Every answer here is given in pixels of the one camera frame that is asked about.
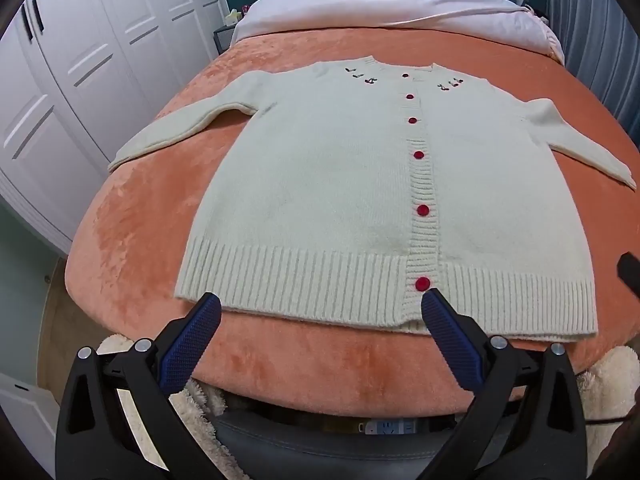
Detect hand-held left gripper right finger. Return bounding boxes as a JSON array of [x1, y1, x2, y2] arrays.
[[420, 287, 588, 480]]

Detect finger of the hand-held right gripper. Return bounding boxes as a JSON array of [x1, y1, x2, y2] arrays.
[[618, 254, 640, 301]]

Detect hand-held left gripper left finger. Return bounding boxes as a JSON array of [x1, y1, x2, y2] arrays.
[[54, 291, 236, 480]]

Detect cream knit cardigan red buttons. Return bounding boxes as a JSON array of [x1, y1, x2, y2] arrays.
[[107, 55, 638, 343]]

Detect white fluffy rug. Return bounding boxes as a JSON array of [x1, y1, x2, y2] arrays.
[[95, 332, 640, 480]]

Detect white power strip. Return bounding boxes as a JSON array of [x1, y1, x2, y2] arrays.
[[357, 420, 418, 436]]

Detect orange plush blanket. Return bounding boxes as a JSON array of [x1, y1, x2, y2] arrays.
[[62, 22, 640, 418]]

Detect white low cabinet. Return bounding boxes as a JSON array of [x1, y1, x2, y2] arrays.
[[0, 372, 61, 476]]

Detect blue-grey curtain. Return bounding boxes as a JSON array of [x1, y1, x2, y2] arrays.
[[545, 0, 640, 141]]

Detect black nightstand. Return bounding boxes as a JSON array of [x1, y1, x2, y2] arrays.
[[214, 24, 243, 56]]

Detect white panelled wardrobe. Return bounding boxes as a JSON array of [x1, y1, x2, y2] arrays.
[[0, 0, 236, 256]]

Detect white duvet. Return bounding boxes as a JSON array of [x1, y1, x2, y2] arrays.
[[231, 0, 566, 63]]

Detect black cable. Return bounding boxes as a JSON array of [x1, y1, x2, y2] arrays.
[[585, 412, 631, 426]]

